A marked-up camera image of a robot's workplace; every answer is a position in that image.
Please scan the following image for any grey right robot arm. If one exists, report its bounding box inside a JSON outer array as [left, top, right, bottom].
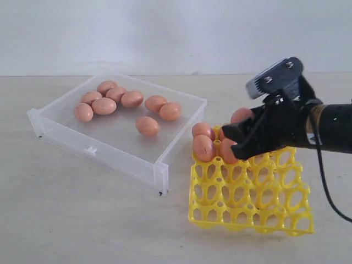
[[222, 75, 351, 160]]

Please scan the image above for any yellow plastic egg tray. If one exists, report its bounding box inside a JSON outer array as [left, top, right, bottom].
[[188, 125, 315, 237]]

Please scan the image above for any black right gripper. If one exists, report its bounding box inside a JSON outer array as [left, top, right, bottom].
[[222, 74, 322, 160]]

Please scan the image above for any brown egg row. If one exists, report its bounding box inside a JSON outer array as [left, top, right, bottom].
[[92, 97, 117, 116]]

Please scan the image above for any clear plastic drawer bin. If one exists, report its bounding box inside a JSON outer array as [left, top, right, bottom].
[[27, 69, 207, 196]]

